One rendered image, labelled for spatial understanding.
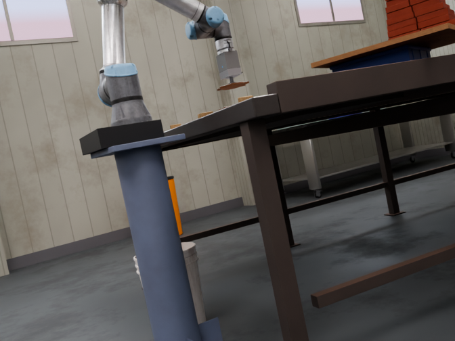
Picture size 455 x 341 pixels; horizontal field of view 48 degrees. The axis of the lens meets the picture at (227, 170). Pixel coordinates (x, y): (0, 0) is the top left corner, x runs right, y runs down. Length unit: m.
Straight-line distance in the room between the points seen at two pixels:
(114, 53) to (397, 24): 1.12
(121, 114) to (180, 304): 0.71
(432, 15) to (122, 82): 1.19
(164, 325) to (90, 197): 4.18
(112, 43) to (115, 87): 0.25
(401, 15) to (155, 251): 1.31
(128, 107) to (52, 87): 4.21
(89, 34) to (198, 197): 2.34
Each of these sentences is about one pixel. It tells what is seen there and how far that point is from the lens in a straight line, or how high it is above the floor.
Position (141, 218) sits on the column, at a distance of 1.83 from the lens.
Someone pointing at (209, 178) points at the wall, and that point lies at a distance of 6.57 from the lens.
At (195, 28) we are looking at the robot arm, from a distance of 2.18.
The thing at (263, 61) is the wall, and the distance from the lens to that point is 7.32.
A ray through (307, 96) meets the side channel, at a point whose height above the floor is 0.89.
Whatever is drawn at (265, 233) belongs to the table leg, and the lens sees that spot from 1.60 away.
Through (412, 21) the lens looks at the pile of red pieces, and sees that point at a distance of 2.19.
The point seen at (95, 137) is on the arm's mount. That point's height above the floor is 0.91.
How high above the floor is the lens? 0.79
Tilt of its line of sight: 2 degrees down
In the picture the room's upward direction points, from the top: 12 degrees counter-clockwise
